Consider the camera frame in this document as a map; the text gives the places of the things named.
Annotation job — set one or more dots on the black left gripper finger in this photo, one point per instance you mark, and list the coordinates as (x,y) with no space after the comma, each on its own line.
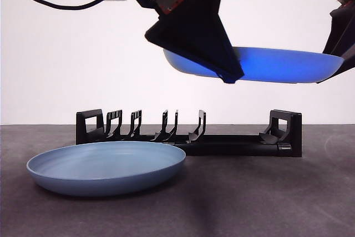
(177,37)
(208,12)

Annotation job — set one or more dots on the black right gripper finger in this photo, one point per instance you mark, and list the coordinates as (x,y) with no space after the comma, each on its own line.
(346,66)
(342,31)

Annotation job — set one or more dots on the black plate rack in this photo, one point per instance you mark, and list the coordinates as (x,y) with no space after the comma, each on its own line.
(235,148)

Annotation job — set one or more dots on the pale green plate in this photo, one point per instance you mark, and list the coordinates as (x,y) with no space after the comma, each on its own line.
(277,65)

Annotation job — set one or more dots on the light blue plate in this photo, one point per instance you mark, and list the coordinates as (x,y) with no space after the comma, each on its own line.
(105,170)

